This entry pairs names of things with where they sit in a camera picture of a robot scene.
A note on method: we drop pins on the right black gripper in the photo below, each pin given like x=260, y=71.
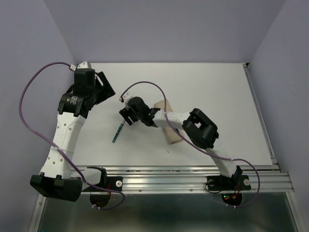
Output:
x=125, y=113

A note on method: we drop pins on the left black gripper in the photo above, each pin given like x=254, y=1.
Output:
x=107, y=91

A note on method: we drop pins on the beige cloth napkin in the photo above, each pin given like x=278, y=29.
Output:
x=170, y=135

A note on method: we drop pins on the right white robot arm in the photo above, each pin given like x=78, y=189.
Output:
x=201, y=131

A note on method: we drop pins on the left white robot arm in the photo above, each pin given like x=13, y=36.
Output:
x=54, y=180

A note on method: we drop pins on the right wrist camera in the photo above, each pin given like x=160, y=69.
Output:
x=138, y=106

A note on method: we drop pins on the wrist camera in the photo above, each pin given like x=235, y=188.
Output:
x=138, y=106
x=84, y=77

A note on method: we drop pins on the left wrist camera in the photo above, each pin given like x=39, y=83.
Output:
x=84, y=77

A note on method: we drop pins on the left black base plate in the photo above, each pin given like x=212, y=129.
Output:
x=111, y=182

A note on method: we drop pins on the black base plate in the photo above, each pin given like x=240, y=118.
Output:
x=222, y=183
x=111, y=182

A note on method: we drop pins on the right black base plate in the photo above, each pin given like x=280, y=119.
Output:
x=222, y=183

